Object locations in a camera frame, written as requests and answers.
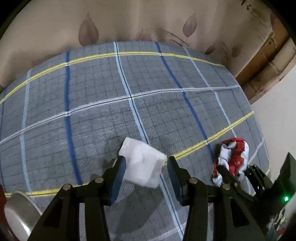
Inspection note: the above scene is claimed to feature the red and white garment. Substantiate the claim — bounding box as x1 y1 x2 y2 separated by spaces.
212 138 249 187

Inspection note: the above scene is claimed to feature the white cloth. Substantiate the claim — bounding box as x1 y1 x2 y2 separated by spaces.
119 137 167 189

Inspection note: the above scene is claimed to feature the grey plaid bed sheet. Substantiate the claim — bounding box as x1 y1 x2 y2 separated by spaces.
1 41 270 240

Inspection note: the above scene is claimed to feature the silver metal bowl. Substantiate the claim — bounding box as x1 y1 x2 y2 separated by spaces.
4 191 42 240

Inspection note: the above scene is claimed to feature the gold metal tin tray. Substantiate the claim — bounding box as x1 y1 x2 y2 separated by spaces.
0 186 18 241

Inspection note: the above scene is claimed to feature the wooden furniture edge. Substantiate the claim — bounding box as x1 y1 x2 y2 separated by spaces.
236 19 295 103

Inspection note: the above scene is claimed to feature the beige leaf print curtain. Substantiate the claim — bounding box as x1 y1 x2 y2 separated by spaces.
1 1 279 87

